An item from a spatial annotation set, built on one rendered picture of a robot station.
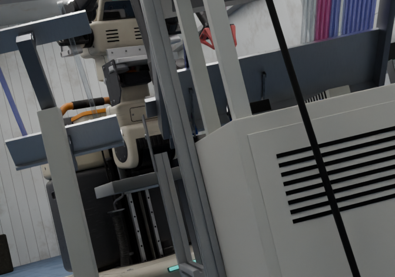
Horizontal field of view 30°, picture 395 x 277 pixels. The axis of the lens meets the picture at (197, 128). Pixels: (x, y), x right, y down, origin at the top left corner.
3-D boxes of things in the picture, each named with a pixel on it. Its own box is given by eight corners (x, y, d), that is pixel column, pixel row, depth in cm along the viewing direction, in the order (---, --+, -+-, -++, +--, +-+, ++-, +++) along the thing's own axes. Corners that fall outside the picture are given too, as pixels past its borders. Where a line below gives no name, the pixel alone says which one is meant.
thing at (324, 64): (167, 129, 216) (164, 123, 218) (374, 83, 227) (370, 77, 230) (162, 78, 203) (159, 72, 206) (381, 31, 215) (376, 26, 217)
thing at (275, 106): (170, 139, 215) (164, 123, 220) (377, 91, 226) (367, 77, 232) (170, 135, 214) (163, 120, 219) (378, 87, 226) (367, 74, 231)
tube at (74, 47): (101, 143, 229) (101, 140, 229) (106, 142, 229) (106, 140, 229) (57, 3, 196) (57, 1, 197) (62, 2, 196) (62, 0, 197)
